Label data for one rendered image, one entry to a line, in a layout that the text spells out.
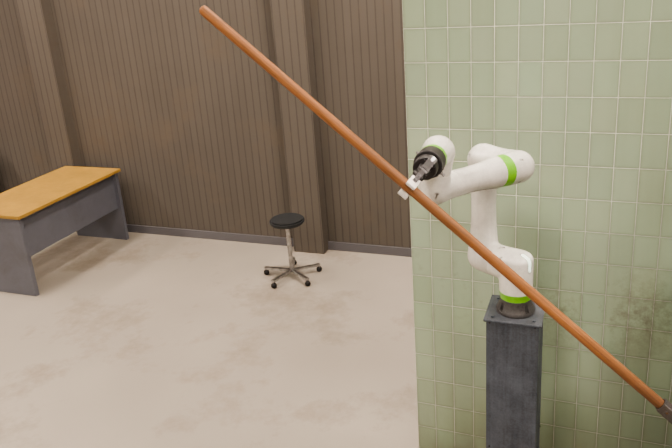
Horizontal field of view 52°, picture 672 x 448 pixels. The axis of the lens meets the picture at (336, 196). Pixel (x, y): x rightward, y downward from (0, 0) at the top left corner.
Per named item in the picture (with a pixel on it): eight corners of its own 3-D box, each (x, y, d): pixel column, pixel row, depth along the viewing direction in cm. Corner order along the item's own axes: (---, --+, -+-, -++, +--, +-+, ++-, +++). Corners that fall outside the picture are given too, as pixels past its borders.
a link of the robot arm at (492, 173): (486, 152, 252) (510, 161, 244) (482, 182, 257) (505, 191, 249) (412, 170, 232) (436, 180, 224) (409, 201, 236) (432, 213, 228)
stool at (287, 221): (326, 266, 612) (321, 209, 595) (305, 292, 567) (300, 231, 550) (275, 262, 628) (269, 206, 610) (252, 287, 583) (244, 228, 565)
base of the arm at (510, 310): (503, 286, 296) (503, 274, 294) (539, 290, 291) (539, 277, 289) (493, 316, 273) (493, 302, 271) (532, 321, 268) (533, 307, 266)
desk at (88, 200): (132, 237, 709) (120, 168, 685) (37, 297, 593) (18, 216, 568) (79, 233, 733) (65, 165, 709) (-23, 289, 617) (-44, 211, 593)
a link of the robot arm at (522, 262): (508, 283, 286) (508, 240, 279) (539, 296, 274) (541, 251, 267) (486, 293, 278) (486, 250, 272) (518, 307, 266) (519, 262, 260)
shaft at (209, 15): (195, 12, 203) (200, 4, 201) (201, 11, 205) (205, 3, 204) (656, 410, 191) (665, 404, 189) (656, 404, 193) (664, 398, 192)
